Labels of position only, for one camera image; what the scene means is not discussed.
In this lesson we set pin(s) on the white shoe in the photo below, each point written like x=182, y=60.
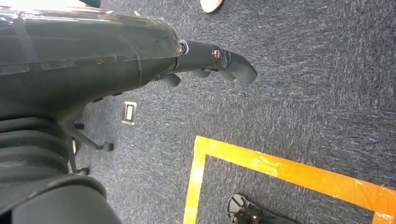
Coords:
x=210, y=4

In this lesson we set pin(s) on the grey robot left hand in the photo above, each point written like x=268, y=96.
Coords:
x=77, y=61

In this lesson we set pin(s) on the black robot foot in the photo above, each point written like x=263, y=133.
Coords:
x=244, y=210

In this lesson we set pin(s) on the yellow orange floor tape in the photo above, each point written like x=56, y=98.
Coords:
x=278, y=168

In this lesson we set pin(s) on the floor socket with white plug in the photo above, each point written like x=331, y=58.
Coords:
x=129, y=112

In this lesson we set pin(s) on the black caster chair base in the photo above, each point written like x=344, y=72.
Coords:
x=86, y=142

